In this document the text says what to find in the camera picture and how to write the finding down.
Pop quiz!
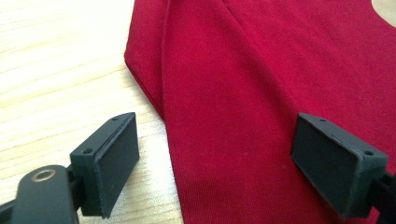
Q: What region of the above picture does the red printed t-shirt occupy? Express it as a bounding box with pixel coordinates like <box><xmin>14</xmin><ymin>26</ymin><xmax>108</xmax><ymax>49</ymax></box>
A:
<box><xmin>123</xmin><ymin>0</ymin><xmax>396</xmax><ymax>224</ymax></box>

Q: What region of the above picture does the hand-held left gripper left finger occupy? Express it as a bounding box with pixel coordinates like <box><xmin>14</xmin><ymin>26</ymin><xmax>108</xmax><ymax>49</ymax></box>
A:
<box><xmin>68</xmin><ymin>111</ymin><xmax>141</xmax><ymax>219</ymax></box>

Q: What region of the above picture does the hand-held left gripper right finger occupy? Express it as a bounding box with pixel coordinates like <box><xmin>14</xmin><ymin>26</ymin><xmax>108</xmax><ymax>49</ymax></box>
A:
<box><xmin>290</xmin><ymin>112</ymin><xmax>389</xmax><ymax>218</ymax></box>

